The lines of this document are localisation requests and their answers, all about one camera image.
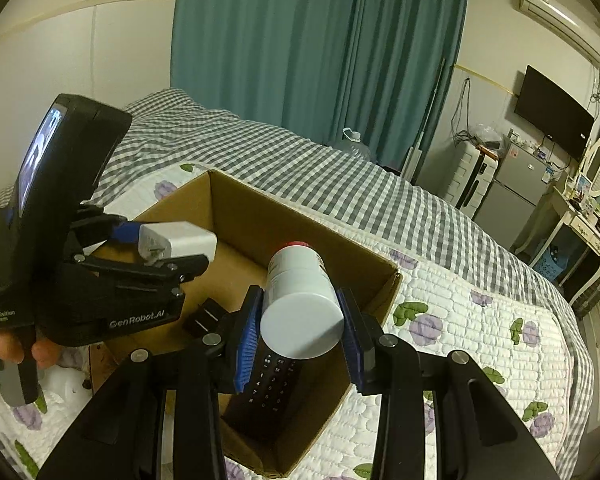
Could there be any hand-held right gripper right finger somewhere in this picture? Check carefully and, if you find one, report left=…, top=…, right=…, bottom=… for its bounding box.
left=334, top=287, right=564, bottom=480

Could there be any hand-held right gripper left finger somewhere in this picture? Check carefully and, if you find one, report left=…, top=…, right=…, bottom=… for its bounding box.
left=36, top=285, right=266, bottom=480

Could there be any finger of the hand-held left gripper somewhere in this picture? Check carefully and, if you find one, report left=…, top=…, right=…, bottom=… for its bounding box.
left=69, top=203, right=142, bottom=257
left=73, top=254, right=212, bottom=287

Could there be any white charger adapter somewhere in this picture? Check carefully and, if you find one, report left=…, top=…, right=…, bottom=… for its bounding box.
left=138, top=221, right=217, bottom=266

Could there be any white bottle with red cap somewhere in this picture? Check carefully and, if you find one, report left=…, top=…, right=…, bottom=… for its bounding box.
left=259, top=241, right=345, bottom=360

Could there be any cardboard box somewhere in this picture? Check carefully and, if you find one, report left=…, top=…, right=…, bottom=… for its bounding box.
left=87, top=169, right=404, bottom=479

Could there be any person's left hand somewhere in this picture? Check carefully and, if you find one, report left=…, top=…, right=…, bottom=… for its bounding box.
left=0, top=329, right=62, bottom=370

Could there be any black remote control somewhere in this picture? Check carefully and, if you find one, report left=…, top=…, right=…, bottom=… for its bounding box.
left=224, top=342, right=307, bottom=443

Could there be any floral quilted blanket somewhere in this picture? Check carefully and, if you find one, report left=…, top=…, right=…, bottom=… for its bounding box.
left=0, top=162, right=597, bottom=480

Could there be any bed with quilt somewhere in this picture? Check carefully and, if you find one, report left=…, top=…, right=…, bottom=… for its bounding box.
left=0, top=87, right=597, bottom=413

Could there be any clear water jug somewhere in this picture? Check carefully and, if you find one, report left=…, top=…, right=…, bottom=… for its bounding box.
left=331, top=127, right=377, bottom=162

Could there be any white suitcase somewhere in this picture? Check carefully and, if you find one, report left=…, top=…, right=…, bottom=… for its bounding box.
left=442, top=140, right=499, bottom=219

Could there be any blue plastic basket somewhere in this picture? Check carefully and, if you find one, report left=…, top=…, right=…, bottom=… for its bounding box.
left=539, top=249, right=572, bottom=282

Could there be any silver refrigerator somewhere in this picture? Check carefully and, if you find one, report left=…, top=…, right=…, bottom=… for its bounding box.
left=472, top=139, right=557, bottom=255

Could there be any white pole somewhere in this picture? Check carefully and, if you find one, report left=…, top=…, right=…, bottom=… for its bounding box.
left=406, top=57, right=449, bottom=182

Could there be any teal curtain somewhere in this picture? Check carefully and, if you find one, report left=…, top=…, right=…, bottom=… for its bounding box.
left=169, top=0, right=472, bottom=173

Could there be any white dressing table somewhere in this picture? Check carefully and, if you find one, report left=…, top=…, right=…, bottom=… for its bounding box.
left=529, top=177, right=600, bottom=307

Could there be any white air conditioner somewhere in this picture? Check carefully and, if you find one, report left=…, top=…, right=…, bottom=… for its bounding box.
left=517, top=0, right=600, bottom=67

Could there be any black wall television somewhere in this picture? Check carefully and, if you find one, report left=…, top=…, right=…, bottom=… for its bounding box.
left=513, top=64, right=596, bottom=162

